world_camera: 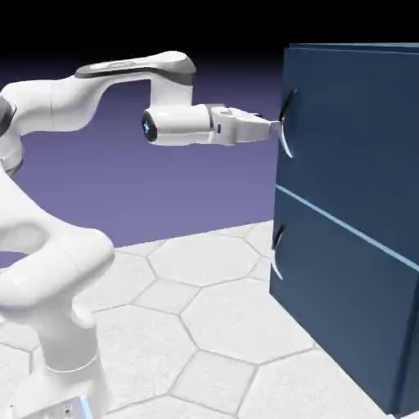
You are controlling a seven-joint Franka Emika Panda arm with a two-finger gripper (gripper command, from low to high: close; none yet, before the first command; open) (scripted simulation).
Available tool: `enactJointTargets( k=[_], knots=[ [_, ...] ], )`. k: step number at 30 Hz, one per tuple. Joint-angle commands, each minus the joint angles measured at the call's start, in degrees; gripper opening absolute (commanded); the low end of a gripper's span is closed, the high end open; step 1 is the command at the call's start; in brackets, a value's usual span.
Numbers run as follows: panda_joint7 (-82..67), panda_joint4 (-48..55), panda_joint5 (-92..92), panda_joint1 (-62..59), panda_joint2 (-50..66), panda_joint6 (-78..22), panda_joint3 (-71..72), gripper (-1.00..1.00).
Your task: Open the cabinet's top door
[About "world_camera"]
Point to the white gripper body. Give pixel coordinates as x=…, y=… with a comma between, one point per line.
x=248, y=126

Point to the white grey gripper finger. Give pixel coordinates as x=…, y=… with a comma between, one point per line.
x=274, y=128

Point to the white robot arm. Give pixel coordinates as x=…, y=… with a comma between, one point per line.
x=59, y=248

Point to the large blue cabinet door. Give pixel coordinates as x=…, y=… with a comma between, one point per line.
x=350, y=137

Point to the blue painted cabinet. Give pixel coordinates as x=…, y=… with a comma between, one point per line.
x=347, y=212

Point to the small blue cabinet door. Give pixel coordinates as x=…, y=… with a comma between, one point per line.
x=340, y=301

